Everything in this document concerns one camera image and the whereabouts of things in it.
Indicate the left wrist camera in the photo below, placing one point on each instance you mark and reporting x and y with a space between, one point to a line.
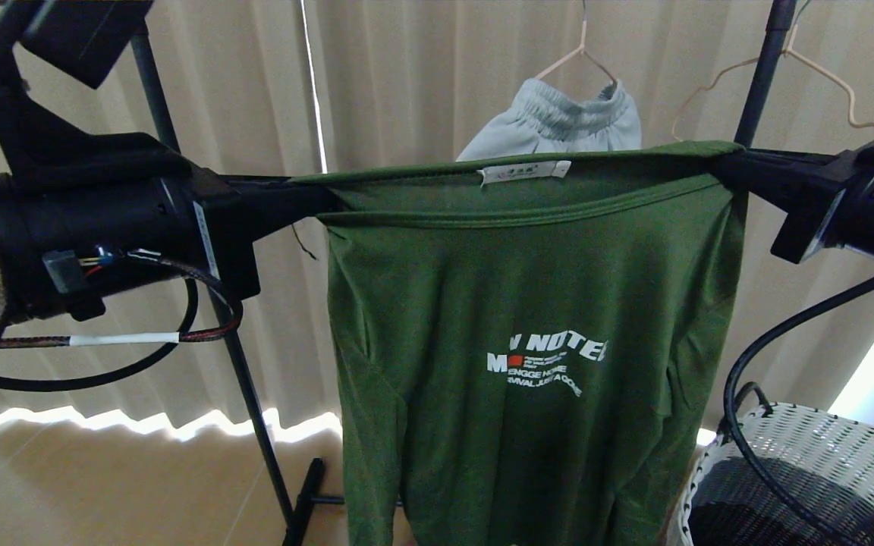
88 38

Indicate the pink clothes hanger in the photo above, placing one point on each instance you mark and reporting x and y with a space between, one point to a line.
824 74
581 45

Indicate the white laundry basket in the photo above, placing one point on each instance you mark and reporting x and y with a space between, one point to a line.
824 447

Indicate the beige curtain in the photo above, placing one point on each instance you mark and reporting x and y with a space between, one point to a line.
407 76

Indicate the green garment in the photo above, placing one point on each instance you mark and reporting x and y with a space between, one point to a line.
482 288

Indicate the black clothes rack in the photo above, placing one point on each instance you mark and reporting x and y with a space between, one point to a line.
767 61

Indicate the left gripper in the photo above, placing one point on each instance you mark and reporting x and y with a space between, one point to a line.
103 227

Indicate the pale grey shorts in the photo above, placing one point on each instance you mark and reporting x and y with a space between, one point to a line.
558 121

